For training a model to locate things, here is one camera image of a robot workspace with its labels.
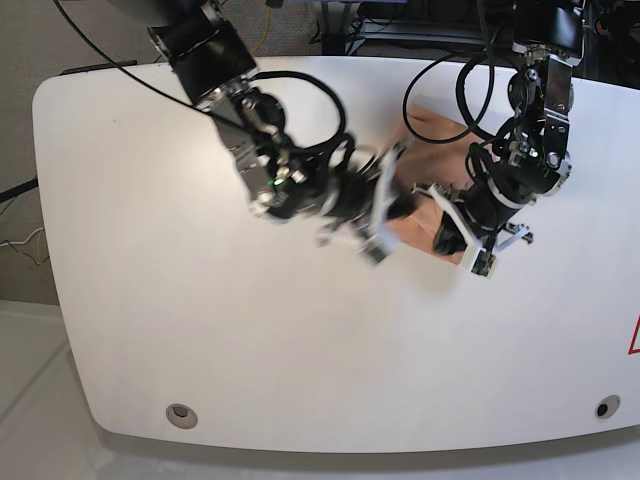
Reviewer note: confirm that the peach T-shirt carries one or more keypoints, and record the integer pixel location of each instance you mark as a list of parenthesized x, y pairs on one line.
[(424, 163)]

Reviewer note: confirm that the black bar at left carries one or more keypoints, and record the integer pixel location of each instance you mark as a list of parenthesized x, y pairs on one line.
[(19, 190)]

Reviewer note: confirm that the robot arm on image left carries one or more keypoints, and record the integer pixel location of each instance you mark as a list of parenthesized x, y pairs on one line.
[(217, 72)]

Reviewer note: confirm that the table grommet hole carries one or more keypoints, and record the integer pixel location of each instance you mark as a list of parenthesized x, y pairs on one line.
[(181, 416), (608, 407)]

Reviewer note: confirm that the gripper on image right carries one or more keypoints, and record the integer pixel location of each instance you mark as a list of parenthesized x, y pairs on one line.
[(471, 217)]

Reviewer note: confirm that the black metal stand frame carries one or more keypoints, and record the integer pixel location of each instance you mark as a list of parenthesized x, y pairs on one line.
[(345, 26)]

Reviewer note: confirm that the left table grommet hole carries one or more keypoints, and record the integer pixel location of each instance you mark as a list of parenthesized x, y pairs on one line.
[(181, 416)]

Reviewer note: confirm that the right table grommet hole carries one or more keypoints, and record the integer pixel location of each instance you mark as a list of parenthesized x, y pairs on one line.
[(608, 407)]

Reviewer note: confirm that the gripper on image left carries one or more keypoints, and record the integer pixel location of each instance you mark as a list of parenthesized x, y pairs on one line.
[(361, 203)]

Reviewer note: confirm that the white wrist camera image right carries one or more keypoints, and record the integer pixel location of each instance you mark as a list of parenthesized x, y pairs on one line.
[(478, 261)]

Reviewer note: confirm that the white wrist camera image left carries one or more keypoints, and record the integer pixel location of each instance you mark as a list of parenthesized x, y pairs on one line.
[(377, 248)]

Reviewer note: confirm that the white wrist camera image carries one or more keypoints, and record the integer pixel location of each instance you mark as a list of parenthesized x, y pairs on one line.
[(478, 261), (377, 248)]

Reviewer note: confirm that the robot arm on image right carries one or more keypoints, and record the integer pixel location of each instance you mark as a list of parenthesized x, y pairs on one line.
[(490, 177)]

